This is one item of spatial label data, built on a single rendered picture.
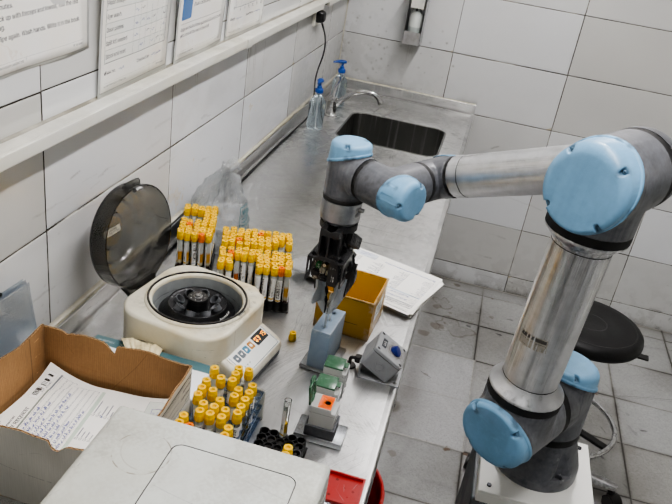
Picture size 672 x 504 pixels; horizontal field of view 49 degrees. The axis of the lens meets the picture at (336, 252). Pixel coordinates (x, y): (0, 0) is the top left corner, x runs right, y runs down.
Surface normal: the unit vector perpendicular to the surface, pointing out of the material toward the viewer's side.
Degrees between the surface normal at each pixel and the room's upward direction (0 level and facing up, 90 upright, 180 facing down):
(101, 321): 0
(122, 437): 0
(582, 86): 90
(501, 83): 90
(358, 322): 90
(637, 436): 0
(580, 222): 83
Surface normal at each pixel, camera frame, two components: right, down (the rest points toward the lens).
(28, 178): 0.96, 0.24
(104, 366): -0.24, 0.39
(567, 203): -0.69, 0.12
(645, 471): 0.15, -0.88
